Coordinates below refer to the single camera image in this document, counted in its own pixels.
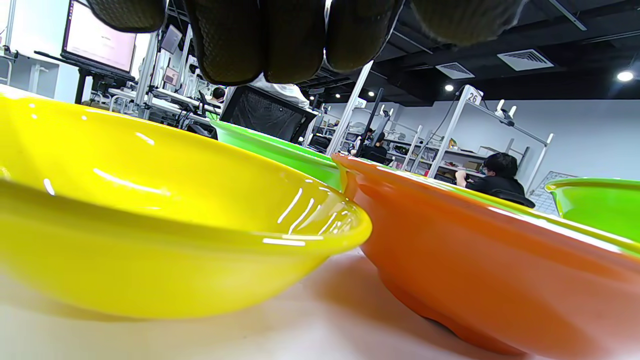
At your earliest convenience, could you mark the person's left hand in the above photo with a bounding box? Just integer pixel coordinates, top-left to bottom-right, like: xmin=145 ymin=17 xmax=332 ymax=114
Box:
xmin=85 ymin=0 xmax=528 ymax=86

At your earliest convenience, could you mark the small yellow bowl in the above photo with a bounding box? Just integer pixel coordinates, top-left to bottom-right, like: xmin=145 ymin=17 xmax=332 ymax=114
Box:
xmin=0 ymin=84 xmax=373 ymax=320

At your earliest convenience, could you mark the large orange bowl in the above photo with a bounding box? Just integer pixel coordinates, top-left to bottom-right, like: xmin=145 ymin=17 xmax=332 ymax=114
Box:
xmin=331 ymin=152 xmax=640 ymax=357

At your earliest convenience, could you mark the computer monitor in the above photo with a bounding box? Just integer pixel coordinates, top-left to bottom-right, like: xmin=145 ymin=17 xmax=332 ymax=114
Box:
xmin=60 ymin=0 xmax=138 ymax=76

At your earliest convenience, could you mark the black metal pole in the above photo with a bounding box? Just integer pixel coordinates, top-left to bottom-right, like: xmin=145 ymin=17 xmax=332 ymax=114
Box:
xmin=352 ymin=87 xmax=385 ymax=156

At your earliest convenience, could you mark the white ceiling air vent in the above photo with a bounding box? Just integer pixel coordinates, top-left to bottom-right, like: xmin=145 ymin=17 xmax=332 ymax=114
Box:
xmin=435 ymin=62 xmax=476 ymax=80
xmin=496 ymin=48 xmax=555 ymax=72

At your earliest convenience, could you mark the white metal frame post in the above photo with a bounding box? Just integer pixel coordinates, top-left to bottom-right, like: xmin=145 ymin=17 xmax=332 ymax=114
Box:
xmin=325 ymin=60 xmax=375 ymax=157

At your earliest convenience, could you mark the white metal frame rack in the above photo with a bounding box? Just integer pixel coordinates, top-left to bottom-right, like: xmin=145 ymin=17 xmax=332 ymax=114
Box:
xmin=425 ymin=84 xmax=556 ymax=191

